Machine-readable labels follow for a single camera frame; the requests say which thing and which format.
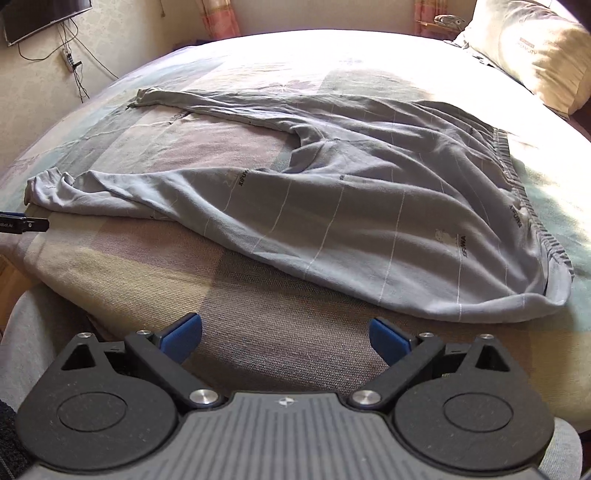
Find grey printed pants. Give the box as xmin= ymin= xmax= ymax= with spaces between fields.
xmin=24 ymin=88 xmax=575 ymax=324

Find wooden bedside shelf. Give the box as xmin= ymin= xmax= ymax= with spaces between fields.
xmin=416 ymin=18 xmax=467 ymax=35

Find pastel flowered bed sheet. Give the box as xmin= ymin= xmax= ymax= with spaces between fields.
xmin=0 ymin=28 xmax=591 ymax=393

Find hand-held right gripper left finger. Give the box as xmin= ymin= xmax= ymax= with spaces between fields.
xmin=60 ymin=313 xmax=227 ymax=409

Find power strip with cables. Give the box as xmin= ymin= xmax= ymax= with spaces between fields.
xmin=69 ymin=28 xmax=118 ymax=103

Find black cable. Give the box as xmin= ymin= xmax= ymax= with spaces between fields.
xmin=18 ymin=21 xmax=77 ymax=61

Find orange wooden headboard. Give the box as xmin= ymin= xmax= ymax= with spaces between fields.
xmin=567 ymin=108 xmax=591 ymax=144

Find black wall television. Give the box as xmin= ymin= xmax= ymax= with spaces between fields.
xmin=0 ymin=0 xmax=93 ymax=47

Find person's dark knit top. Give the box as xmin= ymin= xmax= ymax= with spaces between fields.
xmin=0 ymin=401 xmax=31 ymax=480

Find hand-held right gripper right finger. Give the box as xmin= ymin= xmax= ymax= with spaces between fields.
xmin=346 ymin=318 xmax=513 ymax=409

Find large cream printed pillow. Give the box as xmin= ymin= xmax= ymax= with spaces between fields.
xmin=455 ymin=0 xmax=591 ymax=121

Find pink patterned curtain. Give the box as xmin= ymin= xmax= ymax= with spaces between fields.
xmin=413 ymin=0 xmax=476 ymax=38
xmin=203 ymin=0 xmax=243 ymax=40

